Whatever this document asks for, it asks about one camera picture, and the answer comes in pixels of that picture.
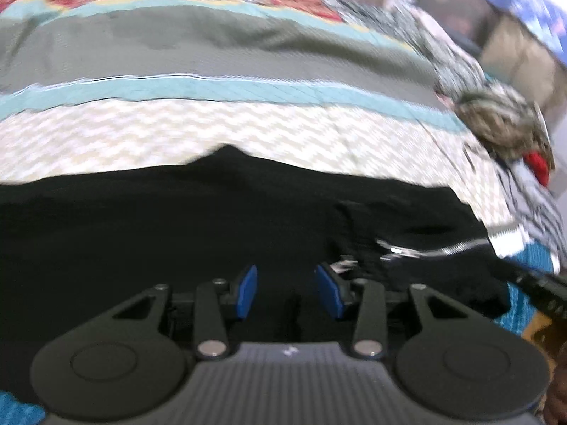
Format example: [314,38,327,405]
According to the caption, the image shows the black pants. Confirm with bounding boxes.
[1,146,510,402]

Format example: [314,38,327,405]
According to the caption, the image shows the red cloth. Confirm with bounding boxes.
[523,152,550,187]

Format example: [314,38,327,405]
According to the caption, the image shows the olive crumpled garment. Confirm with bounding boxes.
[454,81,555,170]

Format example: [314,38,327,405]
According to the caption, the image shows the black white patterned cloth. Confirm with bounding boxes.
[323,0,566,259]

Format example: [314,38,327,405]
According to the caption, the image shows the cardboard box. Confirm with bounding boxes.
[479,16,566,112]

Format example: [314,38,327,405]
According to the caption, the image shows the patterned teal grey bedsheet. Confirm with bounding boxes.
[1,0,552,424]

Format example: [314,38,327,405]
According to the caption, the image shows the blue printed bag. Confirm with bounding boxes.
[487,0,566,64]

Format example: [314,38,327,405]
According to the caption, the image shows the teal rimmed storage bin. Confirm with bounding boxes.
[416,0,499,58]

